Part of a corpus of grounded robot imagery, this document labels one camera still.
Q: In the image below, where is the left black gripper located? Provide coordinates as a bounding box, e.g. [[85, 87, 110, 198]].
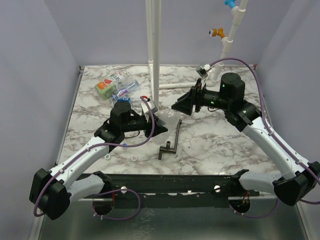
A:
[[121, 113, 168, 138]]

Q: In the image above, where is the clear plastic bottle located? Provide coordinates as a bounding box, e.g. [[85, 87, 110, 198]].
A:
[[152, 108, 180, 145]]

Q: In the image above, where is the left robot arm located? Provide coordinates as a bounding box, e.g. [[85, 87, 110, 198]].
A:
[[29, 98, 168, 220]]

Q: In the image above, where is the blue label plastic bottle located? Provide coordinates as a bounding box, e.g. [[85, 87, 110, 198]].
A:
[[111, 97, 145, 112]]

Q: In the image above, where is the red white bottle cap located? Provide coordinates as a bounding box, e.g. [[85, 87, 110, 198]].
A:
[[131, 156, 138, 162]]

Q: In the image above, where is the purple label plastic bottle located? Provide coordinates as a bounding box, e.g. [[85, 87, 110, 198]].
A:
[[111, 79, 139, 101]]

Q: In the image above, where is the green white bottle cap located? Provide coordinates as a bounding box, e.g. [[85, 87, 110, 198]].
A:
[[104, 154, 111, 161]]

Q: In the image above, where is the green orange label bottle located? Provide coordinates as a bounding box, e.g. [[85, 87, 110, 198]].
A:
[[94, 78, 117, 100]]

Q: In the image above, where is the orange nozzle fitting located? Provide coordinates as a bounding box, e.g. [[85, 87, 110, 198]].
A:
[[208, 28, 226, 39]]

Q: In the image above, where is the white PVC pipe tree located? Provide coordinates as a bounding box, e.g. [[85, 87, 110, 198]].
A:
[[211, 0, 250, 83]]

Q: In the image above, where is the white PVC pipe stand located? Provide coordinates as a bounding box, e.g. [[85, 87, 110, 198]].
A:
[[145, 0, 193, 107]]

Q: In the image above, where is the blue pipe fitting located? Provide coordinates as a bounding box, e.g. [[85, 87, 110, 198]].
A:
[[224, 0, 236, 9]]

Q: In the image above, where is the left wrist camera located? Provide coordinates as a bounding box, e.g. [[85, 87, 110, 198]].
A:
[[140, 98, 158, 116]]

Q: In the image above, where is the dark metal faucet handle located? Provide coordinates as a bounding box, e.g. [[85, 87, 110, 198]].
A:
[[158, 119, 183, 161]]

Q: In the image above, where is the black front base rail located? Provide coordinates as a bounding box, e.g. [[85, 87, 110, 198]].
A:
[[74, 171, 288, 210]]

